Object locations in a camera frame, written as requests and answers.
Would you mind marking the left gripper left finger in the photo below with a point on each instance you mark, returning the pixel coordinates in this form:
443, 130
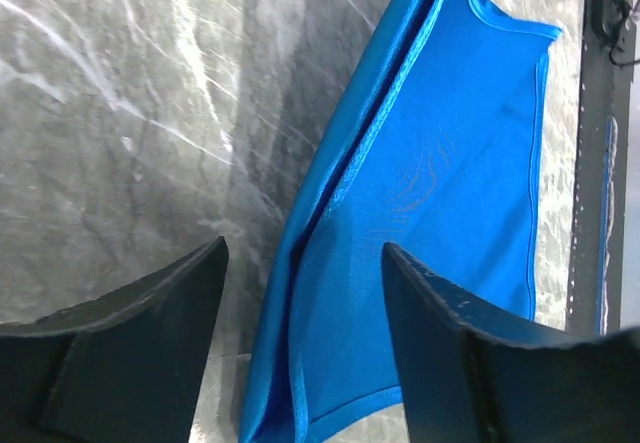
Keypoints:
125, 367

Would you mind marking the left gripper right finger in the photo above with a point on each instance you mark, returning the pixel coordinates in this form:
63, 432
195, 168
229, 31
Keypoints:
470, 371

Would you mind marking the blue cloth napkin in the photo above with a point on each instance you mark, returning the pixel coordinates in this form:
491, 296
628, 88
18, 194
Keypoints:
435, 146

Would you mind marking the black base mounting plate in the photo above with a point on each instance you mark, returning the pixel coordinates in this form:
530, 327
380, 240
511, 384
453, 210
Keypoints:
603, 282

